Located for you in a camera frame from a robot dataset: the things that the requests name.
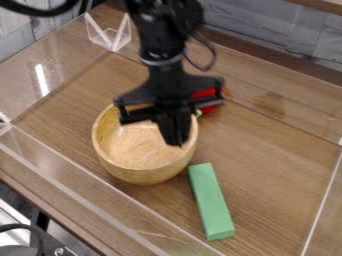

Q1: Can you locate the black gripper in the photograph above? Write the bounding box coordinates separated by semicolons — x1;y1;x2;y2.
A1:
112;61;227;148

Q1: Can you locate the green rectangular block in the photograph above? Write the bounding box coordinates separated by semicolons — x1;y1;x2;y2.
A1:
188;163;235;241

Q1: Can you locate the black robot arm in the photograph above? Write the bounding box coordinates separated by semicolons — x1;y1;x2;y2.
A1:
113;0;224;146

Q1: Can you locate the light wooden bowl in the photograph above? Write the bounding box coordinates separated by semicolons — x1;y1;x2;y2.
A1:
92;105;199;185

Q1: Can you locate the red plush strawberry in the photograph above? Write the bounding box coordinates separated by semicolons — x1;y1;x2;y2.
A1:
191;88;224;115

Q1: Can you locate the clear acrylic corner bracket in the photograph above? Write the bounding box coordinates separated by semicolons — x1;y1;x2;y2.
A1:
84;12;131;52

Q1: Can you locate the clear acrylic enclosure wall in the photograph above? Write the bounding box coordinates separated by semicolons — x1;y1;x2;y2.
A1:
0;20;342;256

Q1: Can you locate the black cable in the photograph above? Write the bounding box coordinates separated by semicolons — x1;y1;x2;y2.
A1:
0;223;45;256

